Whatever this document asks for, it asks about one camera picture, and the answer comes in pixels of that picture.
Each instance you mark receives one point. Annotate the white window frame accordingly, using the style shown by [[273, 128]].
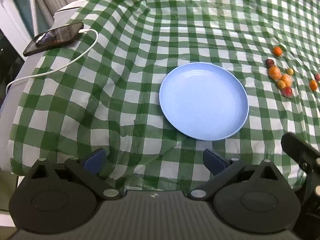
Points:
[[12, 20]]

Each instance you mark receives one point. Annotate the light blue plate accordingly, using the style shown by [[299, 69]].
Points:
[[203, 102]]

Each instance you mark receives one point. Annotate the green checkered tablecloth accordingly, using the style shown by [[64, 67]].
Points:
[[125, 55]]

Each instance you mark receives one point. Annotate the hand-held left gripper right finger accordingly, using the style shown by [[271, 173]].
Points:
[[216, 162]]

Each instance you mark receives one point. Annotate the yellow cherry tomato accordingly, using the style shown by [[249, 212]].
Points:
[[281, 84], [289, 71]]

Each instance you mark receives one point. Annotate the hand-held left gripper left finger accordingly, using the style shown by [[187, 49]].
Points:
[[93, 161]]

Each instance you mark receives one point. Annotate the large orange cherry tomato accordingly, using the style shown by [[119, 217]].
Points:
[[274, 72]]

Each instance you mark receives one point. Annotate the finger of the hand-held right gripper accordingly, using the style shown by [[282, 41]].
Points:
[[300, 150]]

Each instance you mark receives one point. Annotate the black smartphone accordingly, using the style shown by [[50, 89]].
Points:
[[53, 38]]

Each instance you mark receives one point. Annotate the dark red cherry tomato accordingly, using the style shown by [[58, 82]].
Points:
[[317, 77], [287, 91], [270, 62]]

